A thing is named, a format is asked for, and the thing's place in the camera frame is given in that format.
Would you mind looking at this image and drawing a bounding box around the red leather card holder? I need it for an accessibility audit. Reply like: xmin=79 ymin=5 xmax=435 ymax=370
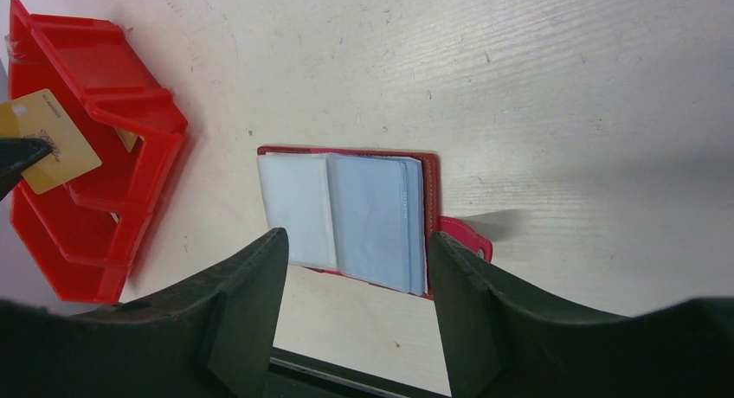
xmin=257 ymin=145 xmax=493 ymax=299

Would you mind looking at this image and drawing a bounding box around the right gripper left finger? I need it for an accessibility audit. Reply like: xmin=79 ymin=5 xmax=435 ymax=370
xmin=1 ymin=228 xmax=288 ymax=397

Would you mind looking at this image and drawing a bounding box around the red plastic tray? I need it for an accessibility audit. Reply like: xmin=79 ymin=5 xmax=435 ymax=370
xmin=1 ymin=0 xmax=188 ymax=305

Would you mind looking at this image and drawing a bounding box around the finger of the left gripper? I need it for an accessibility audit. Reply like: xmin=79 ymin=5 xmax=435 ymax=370
xmin=0 ymin=138 xmax=52 ymax=199

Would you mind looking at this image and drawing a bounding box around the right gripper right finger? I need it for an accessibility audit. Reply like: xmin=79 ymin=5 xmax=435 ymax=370
xmin=428 ymin=233 xmax=733 ymax=397

